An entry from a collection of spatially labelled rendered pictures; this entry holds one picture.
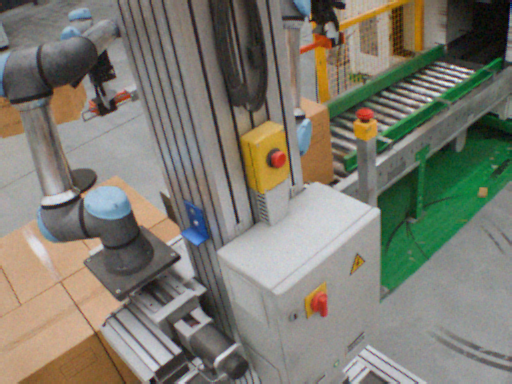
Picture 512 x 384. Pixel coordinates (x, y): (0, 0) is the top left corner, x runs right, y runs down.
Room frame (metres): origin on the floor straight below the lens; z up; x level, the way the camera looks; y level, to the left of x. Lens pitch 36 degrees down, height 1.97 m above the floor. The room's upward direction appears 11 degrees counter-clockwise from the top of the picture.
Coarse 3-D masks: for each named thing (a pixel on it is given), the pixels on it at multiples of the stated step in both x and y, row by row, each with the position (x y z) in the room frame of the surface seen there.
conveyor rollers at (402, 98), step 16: (432, 64) 3.20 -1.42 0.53; (448, 64) 3.11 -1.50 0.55; (400, 80) 3.02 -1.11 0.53; (416, 80) 2.93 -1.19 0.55; (432, 80) 2.91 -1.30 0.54; (448, 80) 2.90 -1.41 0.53; (384, 96) 2.81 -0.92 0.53; (400, 96) 2.74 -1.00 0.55; (416, 96) 2.72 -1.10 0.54; (432, 96) 2.71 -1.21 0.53; (464, 96) 2.61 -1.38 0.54; (352, 112) 2.70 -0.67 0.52; (384, 112) 2.60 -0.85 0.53; (400, 112) 2.60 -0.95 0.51; (336, 128) 2.48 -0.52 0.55; (352, 128) 2.47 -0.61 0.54; (384, 128) 2.39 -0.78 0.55; (416, 128) 2.32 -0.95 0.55; (336, 144) 2.34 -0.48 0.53; (336, 176) 2.01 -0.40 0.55
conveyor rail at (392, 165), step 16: (496, 80) 2.66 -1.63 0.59; (480, 96) 2.54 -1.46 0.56; (496, 96) 2.67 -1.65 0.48; (448, 112) 2.36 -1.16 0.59; (464, 112) 2.44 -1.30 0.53; (480, 112) 2.55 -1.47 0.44; (432, 128) 2.24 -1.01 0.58; (448, 128) 2.34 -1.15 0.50; (464, 128) 2.44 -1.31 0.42; (400, 144) 2.12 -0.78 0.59; (416, 144) 2.17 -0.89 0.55; (432, 144) 2.25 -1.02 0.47; (384, 160) 2.01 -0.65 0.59; (400, 160) 2.09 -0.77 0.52; (352, 176) 1.92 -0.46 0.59; (384, 176) 2.01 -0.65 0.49; (400, 176) 2.08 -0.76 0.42; (352, 192) 1.88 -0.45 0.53
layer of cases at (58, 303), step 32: (128, 192) 2.23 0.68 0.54; (32, 224) 2.11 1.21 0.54; (160, 224) 1.90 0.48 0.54; (0, 256) 1.88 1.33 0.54; (32, 256) 1.83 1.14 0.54; (64, 256) 1.79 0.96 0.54; (0, 288) 1.64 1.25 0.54; (32, 288) 1.60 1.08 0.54; (64, 288) 1.57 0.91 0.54; (96, 288) 1.53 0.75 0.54; (0, 320) 1.43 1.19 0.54; (32, 320) 1.40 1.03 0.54; (64, 320) 1.37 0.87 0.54; (96, 320) 1.34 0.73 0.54; (0, 352) 1.25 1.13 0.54; (32, 352) 1.23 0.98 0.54; (64, 352) 1.21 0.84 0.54; (96, 352) 1.26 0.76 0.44
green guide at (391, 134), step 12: (480, 72) 2.72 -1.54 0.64; (492, 72) 2.83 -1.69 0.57; (468, 84) 2.65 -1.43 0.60; (444, 96) 2.49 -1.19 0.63; (456, 96) 2.57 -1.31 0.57; (420, 108) 2.38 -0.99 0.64; (432, 108) 2.43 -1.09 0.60; (408, 120) 2.29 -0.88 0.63; (420, 120) 2.36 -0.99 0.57; (384, 132) 2.19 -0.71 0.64; (396, 132) 2.24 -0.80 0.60; (408, 132) 2.29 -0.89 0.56; (384, 144) 2.18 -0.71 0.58; (348, 156) 2.03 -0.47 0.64; (348, 168) 2.02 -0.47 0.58
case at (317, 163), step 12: (312, 108) 2.00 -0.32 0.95; (324, 108) 1.98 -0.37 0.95; (312, 120) 1.93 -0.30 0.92; (324, 120) 1.97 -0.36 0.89; (312, 132) 1.93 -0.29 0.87; (324, 132) 1.97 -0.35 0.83; (312, 144) 1.93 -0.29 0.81; (324, 144) 1.96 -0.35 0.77; (300, 156) 1.89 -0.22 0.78; (312, 156) 1.92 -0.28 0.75; (324, 156) 1.96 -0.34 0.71; (312, 168) 1.92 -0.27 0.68; (324, 168) 1.96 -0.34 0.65; (312, 180) 1.91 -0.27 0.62; (324, 180) 1.95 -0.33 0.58
